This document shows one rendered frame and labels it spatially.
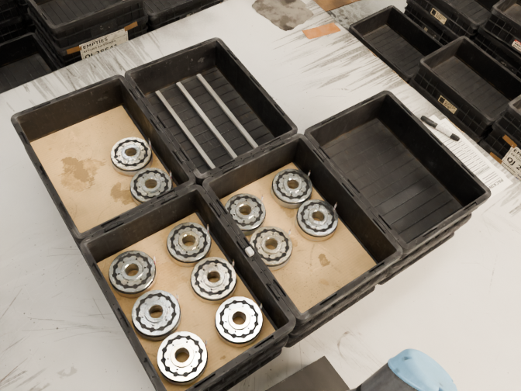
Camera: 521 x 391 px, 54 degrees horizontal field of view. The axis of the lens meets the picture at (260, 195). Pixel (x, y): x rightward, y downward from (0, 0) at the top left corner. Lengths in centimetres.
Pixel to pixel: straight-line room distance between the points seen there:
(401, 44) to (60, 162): 181
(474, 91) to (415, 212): 114
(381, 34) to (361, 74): 89
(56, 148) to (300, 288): 72
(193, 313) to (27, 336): 41
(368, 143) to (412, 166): 13
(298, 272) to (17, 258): 71
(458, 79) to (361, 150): 109
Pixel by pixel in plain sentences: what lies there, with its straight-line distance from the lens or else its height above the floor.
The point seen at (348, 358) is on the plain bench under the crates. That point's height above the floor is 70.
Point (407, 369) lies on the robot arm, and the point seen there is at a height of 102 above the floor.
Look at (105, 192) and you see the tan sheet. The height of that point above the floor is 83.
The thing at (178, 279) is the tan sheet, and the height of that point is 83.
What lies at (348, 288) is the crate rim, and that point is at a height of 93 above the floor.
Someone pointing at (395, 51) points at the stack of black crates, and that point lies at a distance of 263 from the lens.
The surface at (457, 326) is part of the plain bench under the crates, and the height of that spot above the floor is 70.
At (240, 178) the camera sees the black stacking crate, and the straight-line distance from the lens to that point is 127.
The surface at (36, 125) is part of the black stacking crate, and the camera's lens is 142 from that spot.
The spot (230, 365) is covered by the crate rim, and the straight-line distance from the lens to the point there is 103.
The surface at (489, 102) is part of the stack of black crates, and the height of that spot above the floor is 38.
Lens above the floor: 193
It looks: 58 degrees down
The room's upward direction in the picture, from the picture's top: 10 degrees clockwise
